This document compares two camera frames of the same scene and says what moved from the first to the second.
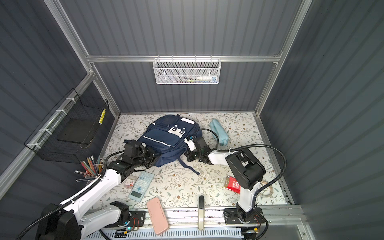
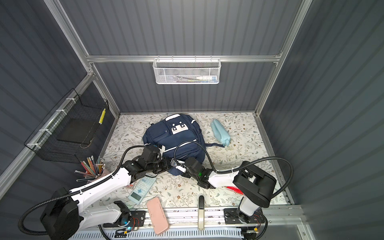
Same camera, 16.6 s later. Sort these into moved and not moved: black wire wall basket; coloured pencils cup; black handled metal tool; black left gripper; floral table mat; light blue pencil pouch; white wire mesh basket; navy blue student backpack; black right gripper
Moved: black right gripper; navy blue student backpack; black left gripper
Not moved: black handled metal tool; floral table mat; white wire mesh basket; coloured pencils cup; black wire wall basket; light blue pencil pouch
